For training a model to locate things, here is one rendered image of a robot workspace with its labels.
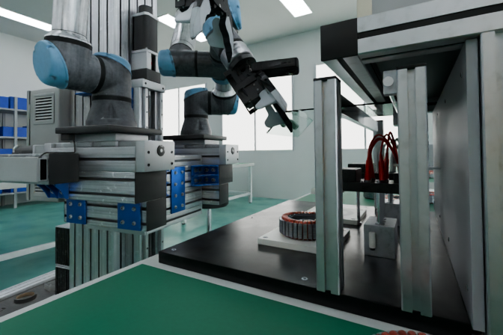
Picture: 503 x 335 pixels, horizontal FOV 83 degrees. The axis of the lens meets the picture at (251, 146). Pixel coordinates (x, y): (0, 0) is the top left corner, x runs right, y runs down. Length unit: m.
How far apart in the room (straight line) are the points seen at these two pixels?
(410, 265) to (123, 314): 0.35
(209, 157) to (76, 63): 0.64
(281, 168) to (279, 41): 2.61
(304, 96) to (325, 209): 5.34
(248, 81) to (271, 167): 5.26
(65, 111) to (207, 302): 1.11
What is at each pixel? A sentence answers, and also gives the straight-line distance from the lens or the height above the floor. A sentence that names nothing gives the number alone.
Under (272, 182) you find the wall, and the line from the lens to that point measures 5.92.
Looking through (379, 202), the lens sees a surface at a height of 0.86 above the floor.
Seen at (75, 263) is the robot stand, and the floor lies 0.51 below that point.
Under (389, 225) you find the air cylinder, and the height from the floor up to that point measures 0.82.
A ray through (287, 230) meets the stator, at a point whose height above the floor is 0.80.
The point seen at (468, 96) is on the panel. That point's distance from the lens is 0.37.
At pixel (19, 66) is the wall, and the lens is 7.48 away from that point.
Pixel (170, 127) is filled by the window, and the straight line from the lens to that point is 7.64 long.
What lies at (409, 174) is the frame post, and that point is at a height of 0.93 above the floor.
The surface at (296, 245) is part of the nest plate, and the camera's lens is 0.56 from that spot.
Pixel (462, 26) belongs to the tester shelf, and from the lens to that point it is 0.38.
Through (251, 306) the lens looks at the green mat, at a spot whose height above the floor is 0.75.
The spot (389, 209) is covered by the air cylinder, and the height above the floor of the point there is 0.81.
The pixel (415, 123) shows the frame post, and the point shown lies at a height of 0.99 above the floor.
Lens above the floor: 0.95
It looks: 1 degrees up
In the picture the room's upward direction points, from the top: 1 degrees counter-clockwise
